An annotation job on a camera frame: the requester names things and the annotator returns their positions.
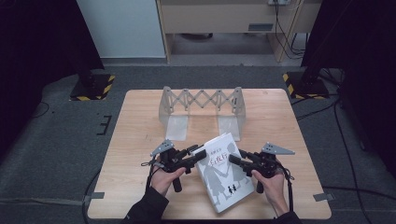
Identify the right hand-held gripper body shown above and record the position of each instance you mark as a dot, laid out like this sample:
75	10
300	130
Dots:
264	163

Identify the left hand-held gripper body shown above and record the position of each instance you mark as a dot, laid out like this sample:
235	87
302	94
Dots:
169	160

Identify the white book with grey figures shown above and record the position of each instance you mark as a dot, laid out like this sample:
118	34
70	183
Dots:
225	183

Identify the person's left hand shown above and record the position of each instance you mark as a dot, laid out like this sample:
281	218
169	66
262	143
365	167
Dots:
165	182

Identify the person's right hand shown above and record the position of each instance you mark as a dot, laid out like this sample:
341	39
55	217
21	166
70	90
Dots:
274	193

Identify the expandable grey metal bookend rack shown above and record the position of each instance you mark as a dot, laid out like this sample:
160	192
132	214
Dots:
202	107

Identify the grey tape strip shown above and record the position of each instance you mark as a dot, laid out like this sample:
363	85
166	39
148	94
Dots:
95	195
323	197

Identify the striped black stand base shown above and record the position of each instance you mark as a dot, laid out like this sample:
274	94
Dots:
93	88
306	87

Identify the light wooden desk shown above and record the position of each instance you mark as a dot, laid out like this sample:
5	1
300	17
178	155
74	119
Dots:
218	18

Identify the dark curtain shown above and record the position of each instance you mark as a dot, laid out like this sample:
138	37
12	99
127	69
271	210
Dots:
37	56
361	62

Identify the white panel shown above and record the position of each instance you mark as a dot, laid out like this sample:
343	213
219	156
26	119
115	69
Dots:
121	28

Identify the white power strip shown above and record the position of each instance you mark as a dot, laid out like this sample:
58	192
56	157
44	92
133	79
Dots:
278	2

